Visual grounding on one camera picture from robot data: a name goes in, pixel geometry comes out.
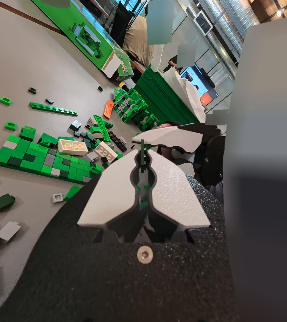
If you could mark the white crumpled paper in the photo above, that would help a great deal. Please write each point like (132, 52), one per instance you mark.
(183, 85)

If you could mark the metal duct pipe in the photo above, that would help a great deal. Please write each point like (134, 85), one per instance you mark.
(224, 32)

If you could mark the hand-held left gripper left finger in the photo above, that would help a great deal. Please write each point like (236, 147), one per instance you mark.
(108, 196)

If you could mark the dark small brick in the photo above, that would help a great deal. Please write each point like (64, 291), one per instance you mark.
(32, 90)
(49, 101)

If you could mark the grey desk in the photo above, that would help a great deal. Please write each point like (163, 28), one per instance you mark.
(20, 50)

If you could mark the long green plate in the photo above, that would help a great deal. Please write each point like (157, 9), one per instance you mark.
(53, 109)

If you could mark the black studded plate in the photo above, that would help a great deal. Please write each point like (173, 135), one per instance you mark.
(117, 139)

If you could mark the grey small brick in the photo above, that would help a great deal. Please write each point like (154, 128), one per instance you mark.
(91, 157)
(90, 122)

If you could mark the green brick model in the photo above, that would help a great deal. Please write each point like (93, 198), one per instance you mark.
(130, 105)

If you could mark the green toy box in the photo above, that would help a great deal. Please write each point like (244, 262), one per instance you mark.
(90, 40)

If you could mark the cream upturned brick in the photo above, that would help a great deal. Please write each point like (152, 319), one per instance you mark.
(73, 147)

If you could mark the dark green slope brick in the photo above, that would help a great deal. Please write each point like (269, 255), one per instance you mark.
(2, 202)

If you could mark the dark green brick assembly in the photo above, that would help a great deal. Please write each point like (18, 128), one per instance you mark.
(143, 156)

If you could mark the grey square tile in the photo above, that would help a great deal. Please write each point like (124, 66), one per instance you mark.
(57, 198)

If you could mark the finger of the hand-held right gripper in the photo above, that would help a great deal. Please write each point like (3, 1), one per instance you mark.
(168, 135)
(183, 157)

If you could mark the bright green holed plate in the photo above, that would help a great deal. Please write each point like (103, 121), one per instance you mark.
(103, 127)

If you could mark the green mosaic brick plate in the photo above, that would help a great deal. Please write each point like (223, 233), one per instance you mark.
(45, 161)

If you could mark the orange brick separator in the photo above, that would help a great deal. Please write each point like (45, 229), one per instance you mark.
(109, 108)

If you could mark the small green flat brick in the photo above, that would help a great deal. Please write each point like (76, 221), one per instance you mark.
(10, 125)
(6, 100)

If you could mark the green plastic crate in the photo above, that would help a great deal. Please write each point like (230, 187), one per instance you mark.
(163, 100)

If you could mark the white studded brick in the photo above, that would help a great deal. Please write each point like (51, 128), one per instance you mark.
(106, 151)

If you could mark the computer monitor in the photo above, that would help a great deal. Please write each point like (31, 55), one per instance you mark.
(200, 85)

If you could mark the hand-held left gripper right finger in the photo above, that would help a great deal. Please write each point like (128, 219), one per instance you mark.
(178, 196)

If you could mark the grey blue brick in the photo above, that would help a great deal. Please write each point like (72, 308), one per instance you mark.
(75, 125)

